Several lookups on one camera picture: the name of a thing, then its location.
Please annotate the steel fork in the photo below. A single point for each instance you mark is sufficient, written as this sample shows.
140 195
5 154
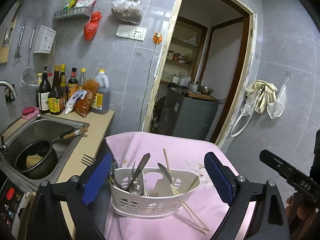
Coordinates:
93 161

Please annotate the pink floral tablecloth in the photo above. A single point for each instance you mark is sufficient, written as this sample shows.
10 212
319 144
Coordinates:
177 153

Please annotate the orange wall hook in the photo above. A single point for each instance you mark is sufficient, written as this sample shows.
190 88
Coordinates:
157 38

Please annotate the yellow cap clear bottle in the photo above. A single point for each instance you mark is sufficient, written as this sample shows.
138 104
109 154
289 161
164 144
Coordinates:
82 78

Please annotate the hanging mesh strainer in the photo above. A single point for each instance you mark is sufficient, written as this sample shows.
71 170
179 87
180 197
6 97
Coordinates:
28 79

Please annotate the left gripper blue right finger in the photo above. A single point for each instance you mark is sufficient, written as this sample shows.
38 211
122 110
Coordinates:
222 177

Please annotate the chrome faucet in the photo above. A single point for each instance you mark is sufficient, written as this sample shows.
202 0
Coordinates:
10 87

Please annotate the wooden cutting board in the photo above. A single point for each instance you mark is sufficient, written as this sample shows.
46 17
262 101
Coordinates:
8 31

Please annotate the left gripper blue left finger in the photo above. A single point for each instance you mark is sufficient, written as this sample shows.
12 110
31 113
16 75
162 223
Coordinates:
91 189

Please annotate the large steel spoon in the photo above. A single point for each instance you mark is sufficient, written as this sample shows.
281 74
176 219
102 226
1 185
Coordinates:
135 188

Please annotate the small steel spoon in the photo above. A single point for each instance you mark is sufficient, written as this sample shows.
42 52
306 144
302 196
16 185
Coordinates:
166 173

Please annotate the wooden door frame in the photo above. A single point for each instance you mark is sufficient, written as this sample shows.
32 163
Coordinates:
245 67

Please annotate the white wall socket panel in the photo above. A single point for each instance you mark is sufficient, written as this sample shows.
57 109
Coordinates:
131 32

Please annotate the induction cooktop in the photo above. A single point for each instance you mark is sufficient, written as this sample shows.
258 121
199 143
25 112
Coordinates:
14 202

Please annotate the red cap sauce bottle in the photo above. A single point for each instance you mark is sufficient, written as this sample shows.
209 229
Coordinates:
72 83

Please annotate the white salt packet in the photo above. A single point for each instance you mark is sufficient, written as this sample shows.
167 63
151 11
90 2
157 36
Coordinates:
79 94

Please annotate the person's right hand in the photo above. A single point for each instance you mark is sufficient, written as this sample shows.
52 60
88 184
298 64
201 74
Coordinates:
300 212

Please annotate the grey wall shelf rack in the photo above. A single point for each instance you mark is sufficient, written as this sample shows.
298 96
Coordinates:
75 12

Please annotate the orange spice bag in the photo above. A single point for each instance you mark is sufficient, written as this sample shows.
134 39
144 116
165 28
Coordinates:
83 104

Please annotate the pump top sauce bottle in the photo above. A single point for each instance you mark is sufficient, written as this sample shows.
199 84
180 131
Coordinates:
43 92

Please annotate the black saucepan wooden handle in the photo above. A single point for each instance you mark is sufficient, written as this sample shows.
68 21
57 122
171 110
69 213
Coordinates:
38 159

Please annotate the dark grey cabinet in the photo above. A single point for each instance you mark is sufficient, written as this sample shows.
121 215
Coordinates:
186 117

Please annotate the steel bowl on cabinet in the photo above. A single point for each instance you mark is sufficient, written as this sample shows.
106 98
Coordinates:
206 90

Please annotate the stainless steel sink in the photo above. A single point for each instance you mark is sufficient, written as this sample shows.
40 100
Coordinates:
40 127

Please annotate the white mesh bag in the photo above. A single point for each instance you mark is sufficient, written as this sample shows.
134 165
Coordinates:
276 108

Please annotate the dark soy sauce bottle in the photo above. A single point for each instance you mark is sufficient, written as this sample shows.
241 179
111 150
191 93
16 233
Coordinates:
55 98

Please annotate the hanging steel peeler tool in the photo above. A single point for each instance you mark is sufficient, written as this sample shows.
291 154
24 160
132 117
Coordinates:
17 53

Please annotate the clear bag of dried goods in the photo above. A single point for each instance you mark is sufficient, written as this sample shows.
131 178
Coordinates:
129 11

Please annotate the white wall box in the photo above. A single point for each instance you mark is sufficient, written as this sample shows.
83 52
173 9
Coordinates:
44 40

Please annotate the white plastic utensil caddy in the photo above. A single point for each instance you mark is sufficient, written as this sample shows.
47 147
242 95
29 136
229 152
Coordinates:
159 199

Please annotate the large dark oil jug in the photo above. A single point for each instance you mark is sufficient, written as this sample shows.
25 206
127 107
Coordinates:
100 104

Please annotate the ornate handle steel spoon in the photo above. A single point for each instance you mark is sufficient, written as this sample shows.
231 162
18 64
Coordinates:
139 169

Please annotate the red plastic bag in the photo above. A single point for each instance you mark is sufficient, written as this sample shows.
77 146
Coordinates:
92 25

